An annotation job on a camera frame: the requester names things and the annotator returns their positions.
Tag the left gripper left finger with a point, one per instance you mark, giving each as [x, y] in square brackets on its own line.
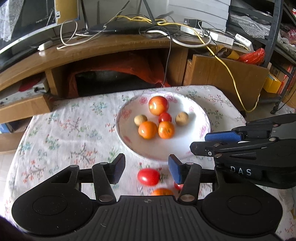
[104, 174]

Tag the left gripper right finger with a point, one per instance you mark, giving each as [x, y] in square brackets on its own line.
[187, 174]

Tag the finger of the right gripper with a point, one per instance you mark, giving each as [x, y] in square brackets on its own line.
[227, 137]
[248, 150]

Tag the orange tangerine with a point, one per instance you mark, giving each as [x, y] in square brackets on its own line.
[147, 130]
[166, 130]
[162, 192]

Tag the red tomato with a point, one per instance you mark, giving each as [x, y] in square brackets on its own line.
[164, 117]
[148, 177]
[178, 186]

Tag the large red yellow apple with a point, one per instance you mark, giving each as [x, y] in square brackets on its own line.
[158, 105]

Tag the white floral ceramic bowl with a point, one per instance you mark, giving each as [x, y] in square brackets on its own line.
[157, 124]

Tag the brown cardboard panel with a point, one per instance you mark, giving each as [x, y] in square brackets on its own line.
[240, 82]

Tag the yellow box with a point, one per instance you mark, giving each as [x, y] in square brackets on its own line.
[272, 84]

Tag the red plastic bag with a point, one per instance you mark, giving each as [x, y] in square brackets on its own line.
[255, 58]

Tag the black metal shelf rack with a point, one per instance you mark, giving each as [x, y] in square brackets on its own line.
[264, 23]

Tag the white power strip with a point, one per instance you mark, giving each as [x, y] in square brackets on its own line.
[216, 36]

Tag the wooden TV stand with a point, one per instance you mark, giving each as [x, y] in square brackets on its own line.
[81, 62]

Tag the black wifi router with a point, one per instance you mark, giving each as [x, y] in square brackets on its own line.
[126, 25]

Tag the black television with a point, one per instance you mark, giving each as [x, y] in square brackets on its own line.
[23, 19]

